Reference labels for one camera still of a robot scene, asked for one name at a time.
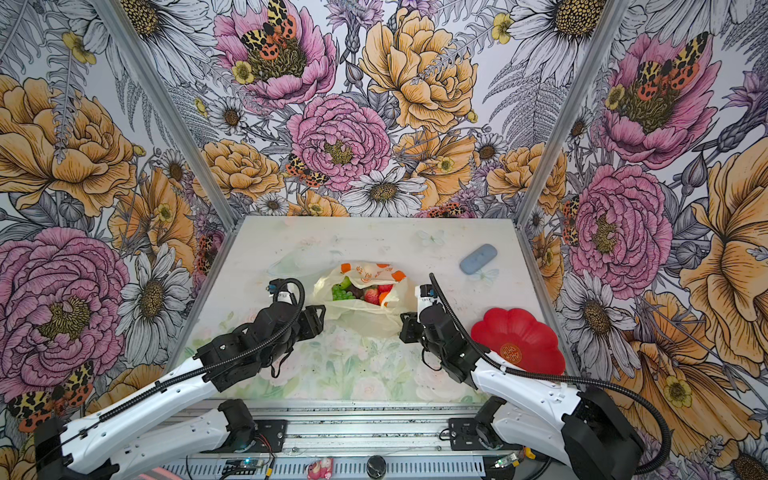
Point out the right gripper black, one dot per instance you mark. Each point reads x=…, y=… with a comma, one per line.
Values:
x=408, y=323

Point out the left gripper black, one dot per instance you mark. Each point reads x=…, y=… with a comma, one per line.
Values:
x=310, y=325

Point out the cream plastic bag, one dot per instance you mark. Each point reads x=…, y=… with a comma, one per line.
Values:
x=366, y=319

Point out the red strawberry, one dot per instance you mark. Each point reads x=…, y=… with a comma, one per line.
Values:
x=370, y=295

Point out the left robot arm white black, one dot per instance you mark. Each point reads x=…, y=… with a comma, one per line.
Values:
x=106, y=444

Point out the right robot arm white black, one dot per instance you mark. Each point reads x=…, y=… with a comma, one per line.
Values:
x=582, y=429

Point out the red flower-shaped plate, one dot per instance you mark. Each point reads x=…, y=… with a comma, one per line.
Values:
x=520, y=339

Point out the green grapes bunch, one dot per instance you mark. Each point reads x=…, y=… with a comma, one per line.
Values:
x=343, y=290

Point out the grey-blue oval case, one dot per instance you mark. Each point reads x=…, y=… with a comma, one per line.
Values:
x=478, y=259

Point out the black round knob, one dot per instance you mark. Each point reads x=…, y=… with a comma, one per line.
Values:
x=376, y=467

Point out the pink white small object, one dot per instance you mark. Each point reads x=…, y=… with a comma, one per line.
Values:
x=321, y=469

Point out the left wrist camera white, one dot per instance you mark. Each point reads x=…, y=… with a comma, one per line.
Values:
x=282, y=290

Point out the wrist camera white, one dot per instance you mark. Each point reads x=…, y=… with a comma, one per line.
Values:
x=282, y=290
x=426, y=297

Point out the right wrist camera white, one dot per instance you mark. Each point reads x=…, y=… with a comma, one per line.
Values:
x=426, y=297

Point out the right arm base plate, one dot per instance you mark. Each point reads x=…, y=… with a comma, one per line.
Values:
x=466, y=434

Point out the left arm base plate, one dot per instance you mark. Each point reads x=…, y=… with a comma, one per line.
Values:
x=266, y=436

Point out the aluminium rail frame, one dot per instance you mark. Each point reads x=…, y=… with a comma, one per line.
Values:
x=412, y=439

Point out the left aluminium corner post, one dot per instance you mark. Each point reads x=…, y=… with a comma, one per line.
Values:
x=129, y=44

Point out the aluminium corner post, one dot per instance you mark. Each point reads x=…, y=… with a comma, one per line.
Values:
x=584, y=77
x=129, y=44

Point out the right aluminium corner post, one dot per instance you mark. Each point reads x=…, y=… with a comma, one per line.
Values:
x=584, y=77

